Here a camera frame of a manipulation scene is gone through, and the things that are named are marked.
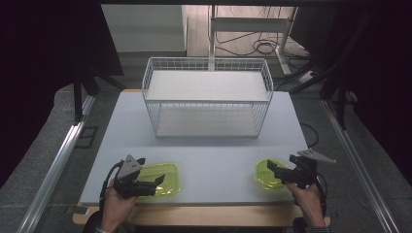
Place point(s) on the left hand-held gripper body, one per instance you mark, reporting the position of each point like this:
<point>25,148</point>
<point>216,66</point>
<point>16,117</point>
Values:
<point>129,170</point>

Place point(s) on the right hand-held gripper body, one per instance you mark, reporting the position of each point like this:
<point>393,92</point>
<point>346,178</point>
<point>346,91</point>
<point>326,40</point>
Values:
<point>306,171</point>

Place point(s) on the rectangular yellow-green plastic container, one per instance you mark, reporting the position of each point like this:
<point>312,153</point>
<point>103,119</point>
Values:
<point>163,179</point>

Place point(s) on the rounded yellow-green plastic container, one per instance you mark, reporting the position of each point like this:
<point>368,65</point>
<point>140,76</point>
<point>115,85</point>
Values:
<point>265,176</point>

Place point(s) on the person's right hand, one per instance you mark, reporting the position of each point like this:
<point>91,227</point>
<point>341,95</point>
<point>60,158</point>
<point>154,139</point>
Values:
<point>307,202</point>

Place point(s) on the person's left hand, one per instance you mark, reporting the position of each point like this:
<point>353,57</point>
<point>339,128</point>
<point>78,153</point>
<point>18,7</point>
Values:
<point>116,207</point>

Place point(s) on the black metal stand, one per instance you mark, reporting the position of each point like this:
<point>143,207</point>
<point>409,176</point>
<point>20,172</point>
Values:
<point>81,93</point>
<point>340,93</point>

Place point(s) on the white power strip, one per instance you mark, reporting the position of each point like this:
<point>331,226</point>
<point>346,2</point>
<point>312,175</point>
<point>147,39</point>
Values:
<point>306,77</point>

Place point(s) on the white cabinet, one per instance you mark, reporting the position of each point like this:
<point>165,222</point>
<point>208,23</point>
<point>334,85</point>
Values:
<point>145,29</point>

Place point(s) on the black square floor frame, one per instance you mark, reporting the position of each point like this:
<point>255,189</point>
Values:
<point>86,137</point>

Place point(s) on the aluminium rail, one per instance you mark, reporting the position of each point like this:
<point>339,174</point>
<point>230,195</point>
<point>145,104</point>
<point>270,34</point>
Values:
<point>58,161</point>
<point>359,168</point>

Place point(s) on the white metal desk frame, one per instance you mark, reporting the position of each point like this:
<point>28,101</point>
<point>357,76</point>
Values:
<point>249,24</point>

